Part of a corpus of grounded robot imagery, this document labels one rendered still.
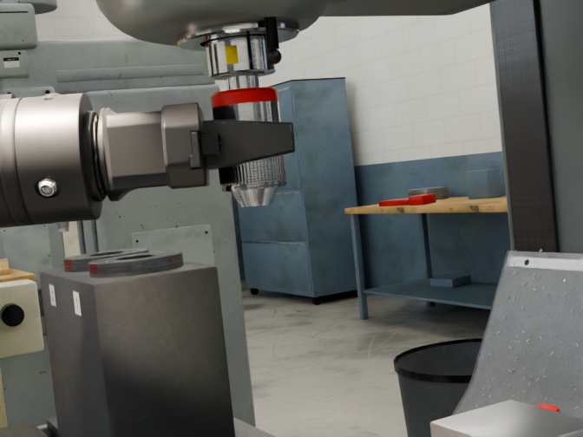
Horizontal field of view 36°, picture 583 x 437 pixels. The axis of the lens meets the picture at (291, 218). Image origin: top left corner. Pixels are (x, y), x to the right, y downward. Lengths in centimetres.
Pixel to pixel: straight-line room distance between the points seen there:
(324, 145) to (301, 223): 73
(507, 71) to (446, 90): 624
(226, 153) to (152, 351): 28
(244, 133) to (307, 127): 731
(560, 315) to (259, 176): 39
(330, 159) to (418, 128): 95
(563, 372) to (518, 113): 26
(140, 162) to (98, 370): 28
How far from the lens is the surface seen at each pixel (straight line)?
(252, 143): 60
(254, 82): 62
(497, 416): 45
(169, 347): 83
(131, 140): 59
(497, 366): 93
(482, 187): 641
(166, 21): 59
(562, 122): 91
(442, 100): 724
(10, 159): 60
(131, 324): 81
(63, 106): 61
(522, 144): 94
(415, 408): 255
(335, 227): 801
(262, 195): 62
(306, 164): 788
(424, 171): 745
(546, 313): 91
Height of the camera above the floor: 121
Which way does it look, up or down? 3 degrees down
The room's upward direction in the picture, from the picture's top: 6 degrees counter-clockwise
